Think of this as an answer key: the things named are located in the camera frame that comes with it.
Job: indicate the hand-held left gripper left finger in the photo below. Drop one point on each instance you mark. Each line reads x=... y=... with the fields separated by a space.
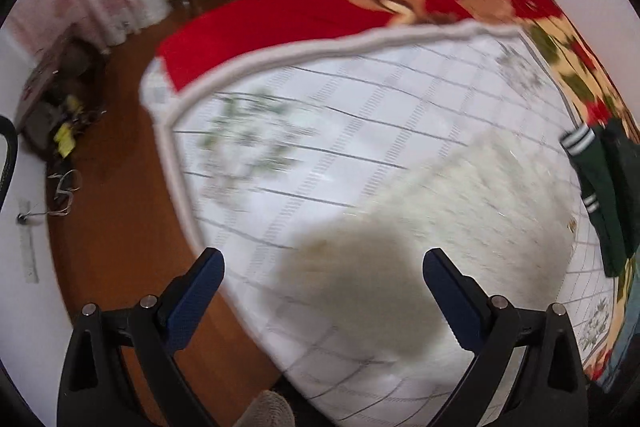
x=197 y=294

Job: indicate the red floral blanket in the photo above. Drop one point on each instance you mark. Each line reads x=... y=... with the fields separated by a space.
x=300 y=12

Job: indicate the white fuzzy jacket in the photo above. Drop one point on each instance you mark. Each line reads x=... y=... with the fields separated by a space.
x=475 y=217

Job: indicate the yellow item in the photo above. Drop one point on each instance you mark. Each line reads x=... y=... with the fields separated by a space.
x=67 y=132

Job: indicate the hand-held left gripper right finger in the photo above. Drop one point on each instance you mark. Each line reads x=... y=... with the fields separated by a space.
x=450 y=294

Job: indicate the green and black jacket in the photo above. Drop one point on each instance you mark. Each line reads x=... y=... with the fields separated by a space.
x=607 y=177

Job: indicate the brown cardboard box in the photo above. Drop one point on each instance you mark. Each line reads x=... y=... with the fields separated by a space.
x=60 y=72

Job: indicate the white quilted floral mat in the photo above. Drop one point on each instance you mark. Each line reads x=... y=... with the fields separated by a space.
x=350 y=117

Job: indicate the blue duvet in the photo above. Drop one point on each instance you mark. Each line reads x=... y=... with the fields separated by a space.
x=622 y=332

